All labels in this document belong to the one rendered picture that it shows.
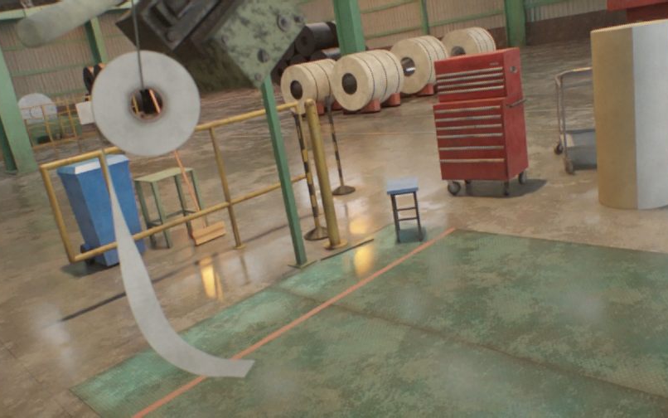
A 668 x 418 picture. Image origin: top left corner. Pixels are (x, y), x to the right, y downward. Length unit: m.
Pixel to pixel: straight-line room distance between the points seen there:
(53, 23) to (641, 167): 4.20
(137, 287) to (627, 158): 3.99
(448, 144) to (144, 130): 4.48
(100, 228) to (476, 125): 3.40
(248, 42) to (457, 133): 4.26
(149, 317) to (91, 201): 4.25
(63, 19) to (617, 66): 4.01
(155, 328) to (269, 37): 0.54
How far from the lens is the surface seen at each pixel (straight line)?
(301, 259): 4.21
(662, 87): 4.54
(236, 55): 1.02
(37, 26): 0.73
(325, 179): 4.33
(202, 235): 5.33
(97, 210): 5.21
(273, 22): 1.07
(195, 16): 1.02
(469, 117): 5.10
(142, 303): 0.95
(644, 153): 4.55
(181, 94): 0.92
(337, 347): 3.02
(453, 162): 5.23
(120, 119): 0.92
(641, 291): 3.38
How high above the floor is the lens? 1.48
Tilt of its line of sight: 16 degrees down
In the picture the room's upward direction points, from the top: 10 degrees counter-clockwise
